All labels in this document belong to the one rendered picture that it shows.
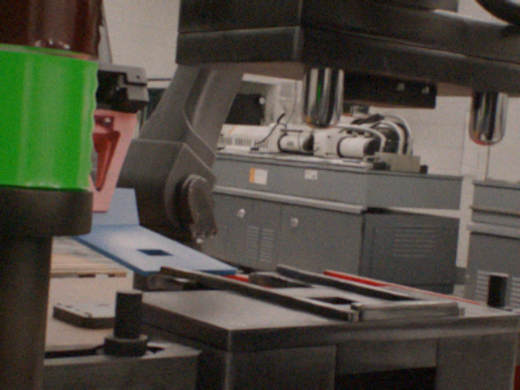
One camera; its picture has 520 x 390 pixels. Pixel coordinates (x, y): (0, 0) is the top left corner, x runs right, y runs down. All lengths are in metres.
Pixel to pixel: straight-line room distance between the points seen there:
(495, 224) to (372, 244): 1.27
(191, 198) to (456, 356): 0.41
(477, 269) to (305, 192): 1.85
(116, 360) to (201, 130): 0.54
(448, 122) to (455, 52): 9.15
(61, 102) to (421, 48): 0.28
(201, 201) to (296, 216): 7.12
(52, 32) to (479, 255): 6.37
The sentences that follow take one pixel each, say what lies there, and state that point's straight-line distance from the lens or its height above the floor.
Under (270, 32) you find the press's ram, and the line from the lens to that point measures 0.49.
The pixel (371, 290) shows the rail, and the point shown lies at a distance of 0.61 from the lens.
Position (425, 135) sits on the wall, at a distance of 9.90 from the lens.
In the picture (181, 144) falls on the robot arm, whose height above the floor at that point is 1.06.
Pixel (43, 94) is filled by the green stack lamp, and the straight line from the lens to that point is 0.27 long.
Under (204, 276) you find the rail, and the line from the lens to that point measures 0.60.
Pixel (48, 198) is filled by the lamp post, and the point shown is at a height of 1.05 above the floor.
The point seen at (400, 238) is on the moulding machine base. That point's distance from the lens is 7.68.
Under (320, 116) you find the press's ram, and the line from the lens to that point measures 0.49.
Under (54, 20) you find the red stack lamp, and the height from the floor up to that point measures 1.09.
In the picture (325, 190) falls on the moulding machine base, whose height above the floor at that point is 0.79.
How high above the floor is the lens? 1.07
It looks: 3 degrees down
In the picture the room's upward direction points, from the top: 5 degrees clockwise
